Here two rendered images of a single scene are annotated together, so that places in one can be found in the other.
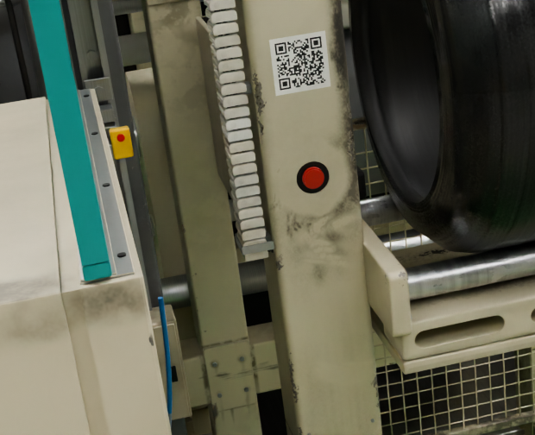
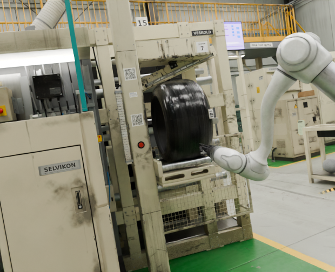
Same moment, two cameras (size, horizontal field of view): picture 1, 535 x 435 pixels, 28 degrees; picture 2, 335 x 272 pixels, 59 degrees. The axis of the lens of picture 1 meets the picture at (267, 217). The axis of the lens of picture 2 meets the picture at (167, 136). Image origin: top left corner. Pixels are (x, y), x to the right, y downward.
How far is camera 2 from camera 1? 62 cm
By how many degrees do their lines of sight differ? 19
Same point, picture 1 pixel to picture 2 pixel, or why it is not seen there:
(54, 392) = (76, 133)
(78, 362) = (81, 127)
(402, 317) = (160, 172)
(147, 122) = (110, 155)
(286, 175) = (135, 144)
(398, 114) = (163, 142)
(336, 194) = (146, 149)
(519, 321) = (188, 175)
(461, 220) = (172, 150)
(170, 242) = (115, 185)
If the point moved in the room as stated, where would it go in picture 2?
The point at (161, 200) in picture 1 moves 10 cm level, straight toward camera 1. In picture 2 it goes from (113, 174) to (113, 176)
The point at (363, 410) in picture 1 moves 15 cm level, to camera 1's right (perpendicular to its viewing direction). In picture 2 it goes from (155, 202) to (178, 198)
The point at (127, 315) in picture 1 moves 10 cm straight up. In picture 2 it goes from (89, 118) to (86, 92)
